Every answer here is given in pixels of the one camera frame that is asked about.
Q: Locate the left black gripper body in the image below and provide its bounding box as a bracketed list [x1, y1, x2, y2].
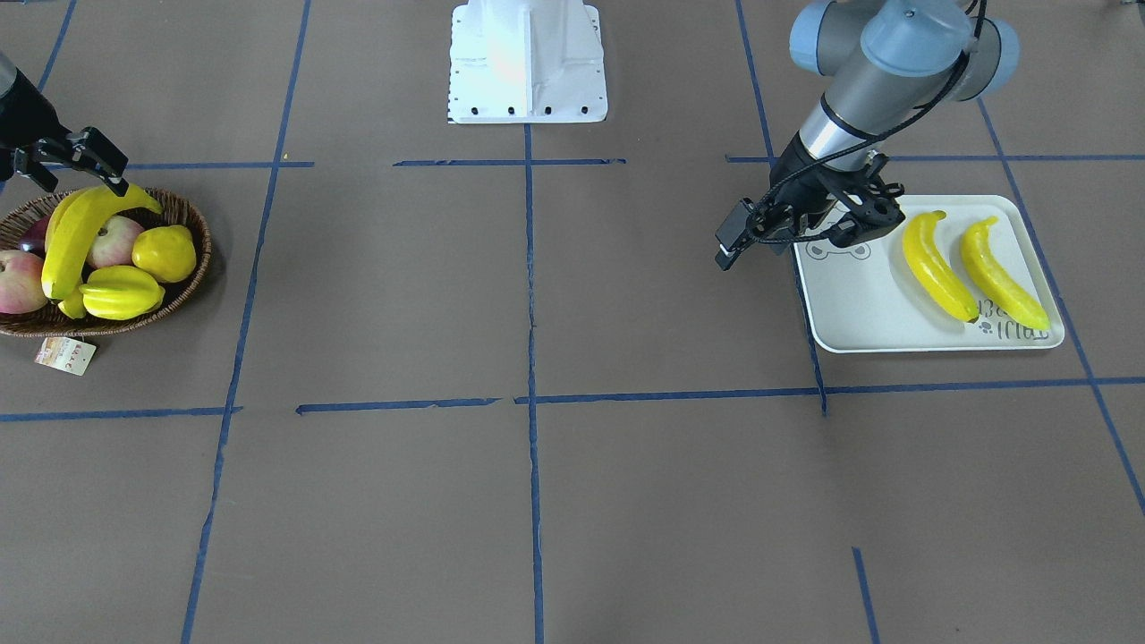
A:
[760, 134, 860, 243]

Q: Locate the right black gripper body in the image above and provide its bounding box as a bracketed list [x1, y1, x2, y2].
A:
[1, 76, 72, 180]

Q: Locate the yellow banana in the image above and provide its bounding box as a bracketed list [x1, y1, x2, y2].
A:
[901, 209, 979, 325]
[56, 288, 89, 319]
[958, 215, 1051, 331]
[41, 186, 163, 301]

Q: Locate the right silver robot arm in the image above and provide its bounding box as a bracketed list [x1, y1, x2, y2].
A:
[1, 56, 131, 197]

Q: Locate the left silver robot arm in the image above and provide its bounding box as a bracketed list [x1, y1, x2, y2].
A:
[716, 1, 1020, 269]

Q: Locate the brown wicker basket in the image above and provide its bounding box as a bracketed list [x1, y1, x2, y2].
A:
[3, 186, 213, 338]

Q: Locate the basket paper tag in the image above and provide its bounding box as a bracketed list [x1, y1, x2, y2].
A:
[34, 335, 98, 377]

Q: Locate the dark red mango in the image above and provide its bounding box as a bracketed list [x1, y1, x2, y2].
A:
[17, 215, 52, 259]

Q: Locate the pale green pink apple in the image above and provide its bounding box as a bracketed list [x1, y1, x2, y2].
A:
[86, 215, 147, 269]

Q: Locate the white bear tray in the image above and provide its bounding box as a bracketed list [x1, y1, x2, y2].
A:
[796, 195, 1064, 353]

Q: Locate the yellow pear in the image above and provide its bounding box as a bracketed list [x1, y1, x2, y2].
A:
[131, 225, 198, 283]

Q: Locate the yellow star fruit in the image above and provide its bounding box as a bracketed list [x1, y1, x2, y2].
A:
[81, 265, 166, 321]

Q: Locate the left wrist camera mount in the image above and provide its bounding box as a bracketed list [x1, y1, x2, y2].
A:
[826, 152, 905, 249]

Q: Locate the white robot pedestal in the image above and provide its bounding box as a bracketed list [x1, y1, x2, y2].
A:
[447, 1, 608, 123]

